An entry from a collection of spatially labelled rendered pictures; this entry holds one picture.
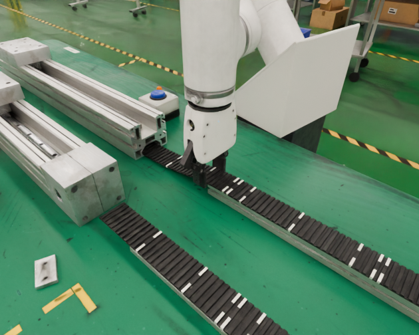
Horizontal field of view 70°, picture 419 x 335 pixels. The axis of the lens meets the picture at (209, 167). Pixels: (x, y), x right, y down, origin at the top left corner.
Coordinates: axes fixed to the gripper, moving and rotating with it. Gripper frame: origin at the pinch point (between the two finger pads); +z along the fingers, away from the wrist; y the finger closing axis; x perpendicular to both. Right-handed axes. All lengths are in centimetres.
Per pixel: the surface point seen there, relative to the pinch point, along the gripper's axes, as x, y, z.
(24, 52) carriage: 76, -2, -8
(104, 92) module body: 39.9, 2.3, -4.2
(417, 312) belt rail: -39.1, -1.2, 3.0
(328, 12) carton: 175, 465, 58
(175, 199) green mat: 2.3, -7.4, 4.0
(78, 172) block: 11.7, -20.4, -5.5
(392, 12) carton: 88, 470, 47
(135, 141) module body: 18.7, -4.0, -0.9
